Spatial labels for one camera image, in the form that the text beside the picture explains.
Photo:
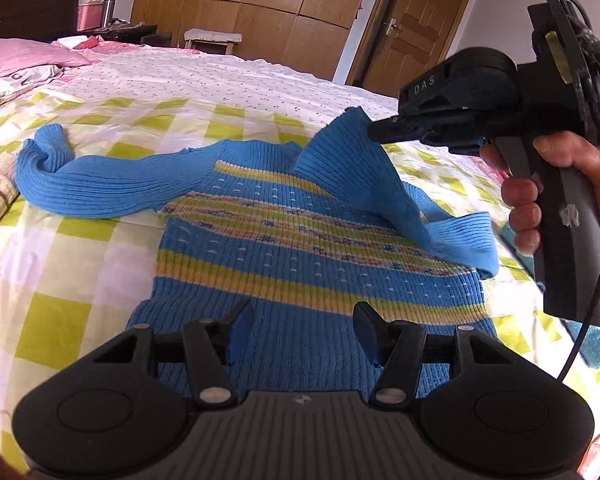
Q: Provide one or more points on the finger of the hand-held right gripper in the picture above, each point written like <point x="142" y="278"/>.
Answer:
<point x="420" y="131"/>

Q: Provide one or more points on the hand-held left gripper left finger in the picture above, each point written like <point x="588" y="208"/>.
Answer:
<point x="238" y="334"/>

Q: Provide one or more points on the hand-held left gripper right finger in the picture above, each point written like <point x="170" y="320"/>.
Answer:
<point x="366" y="332"/>

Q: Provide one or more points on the blue striped knit sweater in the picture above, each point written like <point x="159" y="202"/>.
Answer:
<point x="280" y="255"/>

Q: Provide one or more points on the person's right hand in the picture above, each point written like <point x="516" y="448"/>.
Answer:
<point x="522" y="210"/>

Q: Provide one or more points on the wooden door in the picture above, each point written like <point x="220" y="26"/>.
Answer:
<point x="420" y="15"/>

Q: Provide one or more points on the green checked bed sheet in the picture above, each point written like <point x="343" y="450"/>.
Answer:
<point x="70" y="270"/>

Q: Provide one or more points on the white floral bed sheet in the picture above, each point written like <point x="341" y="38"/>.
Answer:
<point x="220" y="80"/>

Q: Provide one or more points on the wooden wardrobe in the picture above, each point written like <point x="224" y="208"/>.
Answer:
<point x="260" y="0"/>

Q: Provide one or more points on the cushioned wooden stool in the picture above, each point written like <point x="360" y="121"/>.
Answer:
<point x="212" y="37"/>

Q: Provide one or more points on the dark nightstand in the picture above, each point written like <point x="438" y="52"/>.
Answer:
<point x="130" y="34"/>

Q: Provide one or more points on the metal thermos flask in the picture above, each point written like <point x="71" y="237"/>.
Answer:
<point x="110" y="9"/>

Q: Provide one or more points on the pink box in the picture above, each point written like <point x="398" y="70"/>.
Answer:
<point x="90" y="16"/>

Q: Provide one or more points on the pink pillow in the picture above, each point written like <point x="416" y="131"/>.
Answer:
<point x="25" y="55"/>

